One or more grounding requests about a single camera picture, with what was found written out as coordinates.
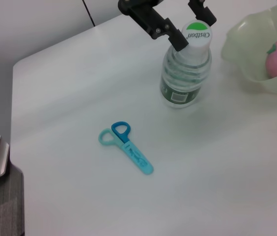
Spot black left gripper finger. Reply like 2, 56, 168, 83
187, 0, 218, 27
117, 0, 190, 52

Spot clear water bottle green label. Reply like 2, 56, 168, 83
160, 21, 213, 109

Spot blue child scissors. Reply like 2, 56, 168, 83
97, 120, 155, 176

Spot green glass fruit bowl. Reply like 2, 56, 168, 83
221, 1, 277, 95

